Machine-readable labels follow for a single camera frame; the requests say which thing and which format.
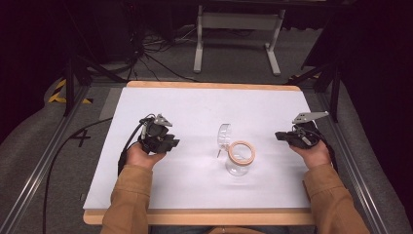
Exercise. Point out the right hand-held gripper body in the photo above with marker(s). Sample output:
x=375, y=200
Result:
x=307, y=136

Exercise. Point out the wooden table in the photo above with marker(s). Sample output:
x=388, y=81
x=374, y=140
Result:
x=207, y=85

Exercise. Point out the aluminium rail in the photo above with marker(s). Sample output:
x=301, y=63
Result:
x=354, y=169
x=39, y=169

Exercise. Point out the yellow black hazard tape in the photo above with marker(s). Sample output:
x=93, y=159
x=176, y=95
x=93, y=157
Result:
x=55, y=97

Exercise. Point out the person's right hand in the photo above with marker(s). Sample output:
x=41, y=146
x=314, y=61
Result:
x=315, y=156

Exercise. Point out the white table mat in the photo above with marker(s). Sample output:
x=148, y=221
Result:
x=195, y=110

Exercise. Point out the white metal stand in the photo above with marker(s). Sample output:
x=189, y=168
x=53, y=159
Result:
x=238, y=21

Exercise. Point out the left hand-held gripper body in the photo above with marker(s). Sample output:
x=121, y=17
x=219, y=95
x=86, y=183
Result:
x=156, y=131

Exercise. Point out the person's left hand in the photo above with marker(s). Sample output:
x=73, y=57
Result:
x=141, y=159

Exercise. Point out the glass jar with hinged lid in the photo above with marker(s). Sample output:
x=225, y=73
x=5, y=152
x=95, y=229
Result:
x=238, y=167

